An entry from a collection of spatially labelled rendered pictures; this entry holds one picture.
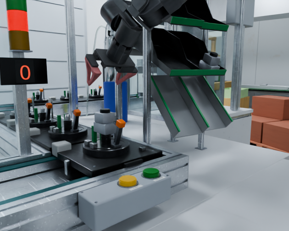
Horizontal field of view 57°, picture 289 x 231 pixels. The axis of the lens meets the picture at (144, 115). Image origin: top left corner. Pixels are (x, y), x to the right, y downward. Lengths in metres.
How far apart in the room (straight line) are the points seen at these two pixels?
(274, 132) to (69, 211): 3.64
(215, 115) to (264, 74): 7.19
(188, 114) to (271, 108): 3.64
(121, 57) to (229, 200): 0.48
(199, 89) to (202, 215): 0.59
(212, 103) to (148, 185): 0.59
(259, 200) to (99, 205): 0.46
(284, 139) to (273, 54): 4.54
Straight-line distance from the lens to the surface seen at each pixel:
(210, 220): 0.69
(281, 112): 4.47
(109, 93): 1.72
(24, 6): 0.81
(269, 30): 8.31
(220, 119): 1.09
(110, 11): 0.72
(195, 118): 0.97
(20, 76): 0.78
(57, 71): 4.76
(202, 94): 1.13
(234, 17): 2.36
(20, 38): 0.79
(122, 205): 0.58
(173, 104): 0.97
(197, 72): 0.93
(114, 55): 0.71
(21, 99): 0.84
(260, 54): 8.31
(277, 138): 4.03
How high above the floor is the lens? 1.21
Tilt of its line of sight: 10 degrees down
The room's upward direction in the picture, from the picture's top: straight up
